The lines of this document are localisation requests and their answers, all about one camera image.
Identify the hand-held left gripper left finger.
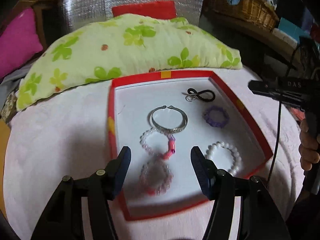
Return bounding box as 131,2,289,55
30,146,132,240

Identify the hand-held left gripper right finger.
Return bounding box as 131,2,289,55
190,146,293,240

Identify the white and pink bead bracelet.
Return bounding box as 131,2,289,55
140,127,177,160

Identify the clear bead bracelet pink clasp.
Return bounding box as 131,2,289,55
139,159,173,196

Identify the silver bangle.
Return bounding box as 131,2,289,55
147,105,188,133

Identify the purple bead bracelet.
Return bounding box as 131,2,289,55
202,106,230,128

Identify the red shallow cardboard box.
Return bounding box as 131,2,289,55
107,70,273,221

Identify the black hair tie with ring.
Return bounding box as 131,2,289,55
184,88,216,103

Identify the person's right hand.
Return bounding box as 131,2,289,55
299,120,320,172

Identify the green floral pillow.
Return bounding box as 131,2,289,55
15,14,243,112

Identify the orange cardboard box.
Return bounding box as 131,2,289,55
0,119,12,170

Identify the grey blanket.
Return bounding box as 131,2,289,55
0,70,28,100

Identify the wooden shelf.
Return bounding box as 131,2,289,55
202,12,305,63

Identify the white flat box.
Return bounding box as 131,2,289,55
271,27,300,45

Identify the red cushion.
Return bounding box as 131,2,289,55
112,1,177,20

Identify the magenta pillow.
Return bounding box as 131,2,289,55
0,7,44,79

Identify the blue flat box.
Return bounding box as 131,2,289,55
277,17,304,43

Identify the wicker basket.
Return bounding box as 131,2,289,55
209,0,280,33

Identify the silver foil insulation sheet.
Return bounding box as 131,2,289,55
59,0,208,34

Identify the black cable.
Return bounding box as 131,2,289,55
266,44,304,184

